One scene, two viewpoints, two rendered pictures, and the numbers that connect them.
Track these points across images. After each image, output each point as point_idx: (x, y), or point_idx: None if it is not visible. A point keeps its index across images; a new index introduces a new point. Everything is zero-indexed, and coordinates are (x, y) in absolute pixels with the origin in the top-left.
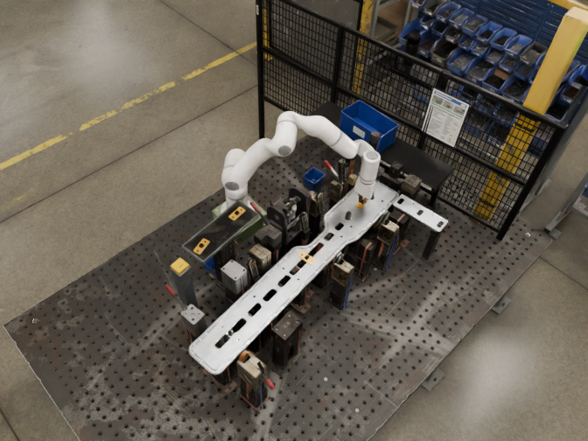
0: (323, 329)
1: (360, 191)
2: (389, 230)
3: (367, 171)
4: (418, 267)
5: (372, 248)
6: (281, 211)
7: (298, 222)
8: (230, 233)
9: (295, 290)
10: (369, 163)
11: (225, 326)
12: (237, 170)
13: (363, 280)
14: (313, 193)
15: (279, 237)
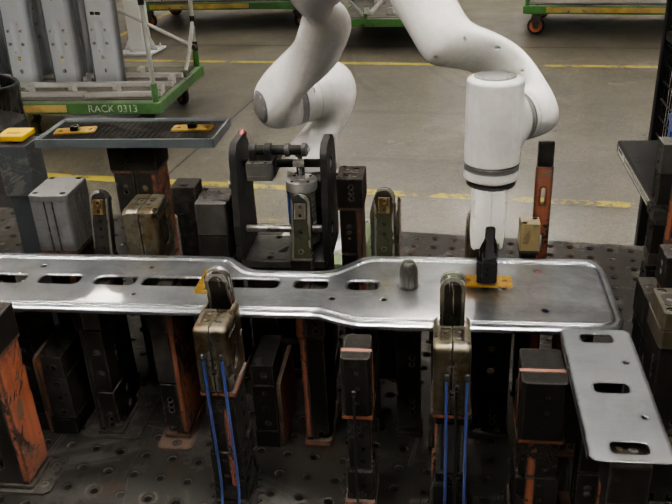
0: (132, 500)
1: (470, 221)
2: (433, 341)
3: (466, 126)
4: None
5: (353, 362)
6: (236, 141)
7: (322, 251)
8: (133, 138)
9: (96, 300)
10: (468, 87)
11: None
12: (274, 66)
13: (351, 503)
14: None
15: (215, 215)
